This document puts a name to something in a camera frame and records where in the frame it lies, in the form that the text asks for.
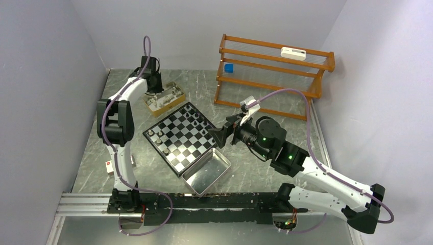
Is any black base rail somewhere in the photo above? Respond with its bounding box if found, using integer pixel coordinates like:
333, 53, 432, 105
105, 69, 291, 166
106, 192, 295, 226

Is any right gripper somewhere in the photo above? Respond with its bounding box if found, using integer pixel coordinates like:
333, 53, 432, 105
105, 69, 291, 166
208, 112, 271, 159

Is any black white chessboard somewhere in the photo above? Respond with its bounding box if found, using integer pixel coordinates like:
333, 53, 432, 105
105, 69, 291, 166
142, 102, 217, 177

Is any orange wooden rack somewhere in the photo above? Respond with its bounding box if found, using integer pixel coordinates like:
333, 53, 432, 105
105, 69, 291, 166
213, 34, 335, 108

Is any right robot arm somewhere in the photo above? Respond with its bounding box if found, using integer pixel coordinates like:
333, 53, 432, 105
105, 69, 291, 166
208, 113, 385, 234

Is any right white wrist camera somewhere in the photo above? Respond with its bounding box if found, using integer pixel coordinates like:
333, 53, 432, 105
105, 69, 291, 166
239, 96, 261, 126

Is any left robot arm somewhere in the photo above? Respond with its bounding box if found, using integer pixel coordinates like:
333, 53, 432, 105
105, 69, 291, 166
97, 56, 162, 213

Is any gold tin of white pieces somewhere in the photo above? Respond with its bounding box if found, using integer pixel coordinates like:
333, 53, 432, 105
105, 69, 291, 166
143, 81, 186, 117

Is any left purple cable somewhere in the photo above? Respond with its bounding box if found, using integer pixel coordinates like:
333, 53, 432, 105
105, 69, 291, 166
101, 35, 174, 237

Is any small white card box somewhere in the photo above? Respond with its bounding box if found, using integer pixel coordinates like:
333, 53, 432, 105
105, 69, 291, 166
104, 155, 137, 177

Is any silver metal tin lid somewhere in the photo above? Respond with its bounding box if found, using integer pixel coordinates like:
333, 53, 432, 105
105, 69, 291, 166
181, 148, 231, 198

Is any white rectangular device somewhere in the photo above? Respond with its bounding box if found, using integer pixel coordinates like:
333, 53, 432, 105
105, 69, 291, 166
280, 47, 307, 61

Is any blue cube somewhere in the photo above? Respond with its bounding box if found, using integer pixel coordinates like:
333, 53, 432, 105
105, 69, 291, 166
223, 63, 234, 74

